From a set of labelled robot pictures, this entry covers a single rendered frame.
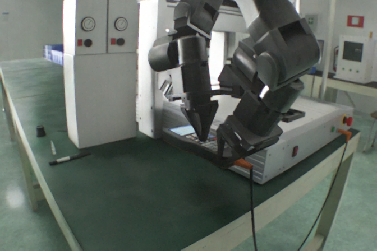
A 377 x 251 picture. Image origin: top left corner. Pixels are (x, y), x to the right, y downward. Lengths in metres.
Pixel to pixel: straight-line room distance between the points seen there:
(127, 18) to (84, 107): 0.31
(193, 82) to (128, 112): 0.46
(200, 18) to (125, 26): 0.38
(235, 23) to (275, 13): 0.78
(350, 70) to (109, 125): 2.89
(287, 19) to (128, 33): 0.61
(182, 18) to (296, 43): 0.26
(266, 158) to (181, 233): 0.28
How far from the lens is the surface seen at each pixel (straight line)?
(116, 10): 0.88
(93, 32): 0.85
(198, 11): 0.55
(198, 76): 0.52
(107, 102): 0.90
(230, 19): 1.12
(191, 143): 0.56
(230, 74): 0.48
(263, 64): 0.36
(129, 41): 0.90
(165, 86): 0.60
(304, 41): 0.38
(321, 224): 1.57
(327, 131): 1.02
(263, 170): 0.69
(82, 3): 0.84
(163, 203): 0.62
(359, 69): 3.36
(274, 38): 0.35
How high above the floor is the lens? 1.11
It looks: 16 degrees down
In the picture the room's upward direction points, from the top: 2 degrees clockwise
